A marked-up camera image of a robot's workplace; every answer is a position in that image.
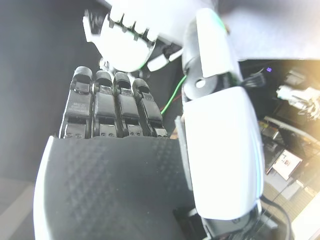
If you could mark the white spare robot hand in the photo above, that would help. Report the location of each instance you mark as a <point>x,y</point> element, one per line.
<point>295,96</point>

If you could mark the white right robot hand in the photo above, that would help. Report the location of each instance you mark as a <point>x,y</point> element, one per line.
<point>112,187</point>

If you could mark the white labelled box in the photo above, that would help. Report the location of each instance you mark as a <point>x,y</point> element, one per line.
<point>285,165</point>

